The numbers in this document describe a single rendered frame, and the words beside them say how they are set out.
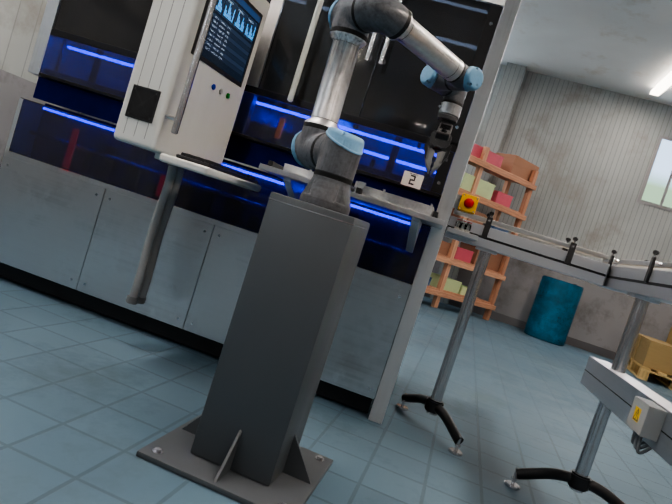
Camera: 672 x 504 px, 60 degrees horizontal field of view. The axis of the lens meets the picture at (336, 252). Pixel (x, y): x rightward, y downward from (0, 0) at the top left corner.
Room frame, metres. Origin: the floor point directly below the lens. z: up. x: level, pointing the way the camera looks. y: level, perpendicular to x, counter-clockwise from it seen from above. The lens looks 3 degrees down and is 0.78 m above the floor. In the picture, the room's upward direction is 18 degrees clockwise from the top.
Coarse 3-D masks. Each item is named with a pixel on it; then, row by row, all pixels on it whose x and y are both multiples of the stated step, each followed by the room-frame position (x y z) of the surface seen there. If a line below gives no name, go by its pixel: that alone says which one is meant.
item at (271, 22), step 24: (48, 0) 2.76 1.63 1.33; (480, 0) 2.47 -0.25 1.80; (504, 0) 2.45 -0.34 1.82; (48, 24) 2.76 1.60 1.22; (264, 24) 2.60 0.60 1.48; (120, 48) 2.70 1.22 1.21; (264, 48) 2.60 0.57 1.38; (264, 96) 2.58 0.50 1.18; (360, 120) 2.52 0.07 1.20; (432, 192) 2.46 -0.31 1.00
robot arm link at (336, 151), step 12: (336, 132) 1.66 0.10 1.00; (312, 144) 1.74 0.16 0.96; (324, 144) 1.68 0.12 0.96; (336, 144) 1.66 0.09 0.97; (348, 144) 1.66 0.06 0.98; (360, 144) 1.68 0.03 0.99; (312, 156) 1.73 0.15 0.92; (324, 156) 1.67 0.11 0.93; (336, 156) 1.65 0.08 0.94; (348, 156) 1.66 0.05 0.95; (360, 156) 1.70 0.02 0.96; (324, 168) 1.66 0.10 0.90; (336, 168) 1.65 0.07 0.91; (348, 168) 1.67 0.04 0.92
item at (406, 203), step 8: (368, 192) 2.12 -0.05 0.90; (376, 192) 2.11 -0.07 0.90; (384, 192) 2.11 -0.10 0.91; (384, 200) 2.11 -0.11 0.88; (392, 200) 2.10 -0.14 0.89; (400, 200) 2.10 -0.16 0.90; (408, 200) 2.09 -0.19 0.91; (408, 208) 2.09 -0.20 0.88; (416, 208) 2.09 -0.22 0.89; (424, 208) 2.08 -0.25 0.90; (432, 208) 2.08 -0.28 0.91
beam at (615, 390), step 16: (592, 368) 2.33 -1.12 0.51; (608, 368) 2.16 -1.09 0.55; (592, 384) 2.27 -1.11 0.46; (608, 384) 2.10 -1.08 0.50; (624, 384) 1.96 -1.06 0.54; (640, 384) 1.98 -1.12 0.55; (608, 400) 2.05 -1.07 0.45; (624, 400) 1.91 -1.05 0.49; (656, 400) 1.71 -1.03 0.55; (624, 416) 1.87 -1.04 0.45; (656, 448) 1.59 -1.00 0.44
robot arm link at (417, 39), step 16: (368, 0) 1.69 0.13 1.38; (384, 0) 1.69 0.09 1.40; (368, 16) 1.70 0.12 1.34; (384, 16) 1.69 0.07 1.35; (400, 16) 1.70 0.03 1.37; (384, 32) 1.73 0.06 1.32; (400, 32) 1.72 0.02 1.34; (416, 32) 1.75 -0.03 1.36; (416, 48) 1.78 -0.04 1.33; (432, 48) 1.79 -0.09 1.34; (432, 64) 1.84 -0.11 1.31; (448, 64) 1.84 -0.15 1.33; (464, 64) 1.89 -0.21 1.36; (448, 80) 1.91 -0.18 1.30; (464, 80) 1.89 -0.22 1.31; (480, 80) 1.90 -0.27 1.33
